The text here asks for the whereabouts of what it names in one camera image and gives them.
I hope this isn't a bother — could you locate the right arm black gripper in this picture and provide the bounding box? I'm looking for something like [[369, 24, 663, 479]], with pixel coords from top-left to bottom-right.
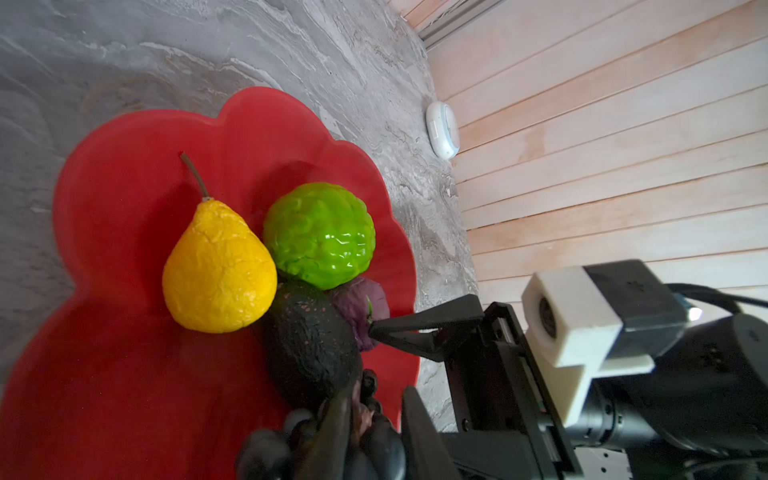
[[299, 293, 637, 480]]

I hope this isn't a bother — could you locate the dark fake avocado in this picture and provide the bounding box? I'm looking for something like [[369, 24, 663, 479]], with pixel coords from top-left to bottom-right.
[[255, 279, 363, 411]]

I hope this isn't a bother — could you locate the dark fake grape bunch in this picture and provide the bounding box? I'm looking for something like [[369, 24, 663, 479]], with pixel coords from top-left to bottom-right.
[[235, 369, 407, 479]]

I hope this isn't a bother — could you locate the purple fake fruit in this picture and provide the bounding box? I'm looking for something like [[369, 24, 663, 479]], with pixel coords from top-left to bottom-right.
[[328, 277, 390, 352]]

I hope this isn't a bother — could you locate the green bumpy fake fruit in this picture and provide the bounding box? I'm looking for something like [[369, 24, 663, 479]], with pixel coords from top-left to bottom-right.
[[262, 182, 376, 290]]

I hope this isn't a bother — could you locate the yellow fake pear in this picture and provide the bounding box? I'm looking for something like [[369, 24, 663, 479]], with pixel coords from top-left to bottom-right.
[[162, 153, 278, 334]]

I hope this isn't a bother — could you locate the red flower-shaped fruit bowl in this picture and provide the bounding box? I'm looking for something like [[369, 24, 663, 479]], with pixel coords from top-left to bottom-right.
[[1, 87, 417, 479]]

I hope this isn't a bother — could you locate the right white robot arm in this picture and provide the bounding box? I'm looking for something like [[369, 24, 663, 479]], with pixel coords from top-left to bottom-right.
[[370, 261, 767, 479]]

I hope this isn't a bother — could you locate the white round clock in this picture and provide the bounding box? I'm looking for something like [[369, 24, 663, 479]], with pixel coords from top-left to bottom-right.
[[425, 101, 460, 160]]

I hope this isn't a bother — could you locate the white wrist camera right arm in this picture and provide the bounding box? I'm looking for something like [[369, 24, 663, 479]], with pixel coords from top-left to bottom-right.
[[522, 259, 703, 427]]

